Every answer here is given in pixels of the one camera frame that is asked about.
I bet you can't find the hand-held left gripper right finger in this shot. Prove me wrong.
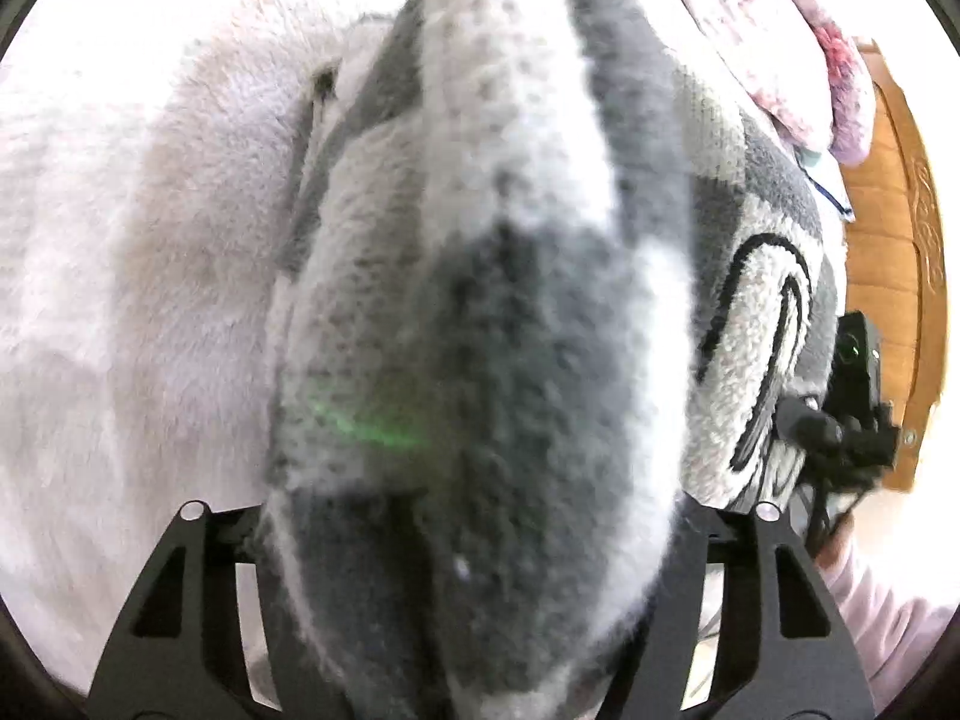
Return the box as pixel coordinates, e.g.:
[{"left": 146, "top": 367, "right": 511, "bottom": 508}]
[{"left": 600, "top": 495, "right": 875, "bottom": 720}]

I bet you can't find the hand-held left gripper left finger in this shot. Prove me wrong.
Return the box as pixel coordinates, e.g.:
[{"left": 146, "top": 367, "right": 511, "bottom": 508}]
[{"left": 90, "top": 499, "right": 282, "bottom": 720}]

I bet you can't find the grey white checkered cardigan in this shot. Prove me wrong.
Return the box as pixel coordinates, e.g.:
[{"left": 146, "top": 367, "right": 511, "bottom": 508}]
[{"left": 255, "top": 0, "right": 845, "bottom": 720}]

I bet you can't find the person's right forearm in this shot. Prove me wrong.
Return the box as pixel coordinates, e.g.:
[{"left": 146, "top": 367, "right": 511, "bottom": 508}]
[{"left": 814, "top": 521, "right": 960, "bottom": 698}]

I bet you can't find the wooden headboard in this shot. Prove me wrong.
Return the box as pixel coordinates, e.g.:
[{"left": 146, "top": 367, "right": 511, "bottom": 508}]
[{"left": 840, "top": 37, "right": 950, "bottom": 496}]

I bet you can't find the blue white pillow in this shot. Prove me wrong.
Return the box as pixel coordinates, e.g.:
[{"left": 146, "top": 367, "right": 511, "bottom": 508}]
[{"left": 799, "top": 142, "right": 856, "bottom": 224}]

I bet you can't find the purple floral quilt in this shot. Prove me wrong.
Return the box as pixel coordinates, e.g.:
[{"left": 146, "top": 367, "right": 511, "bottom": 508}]
[{"left": 652, "top": 0, "right": 878, "bottom": 166}]

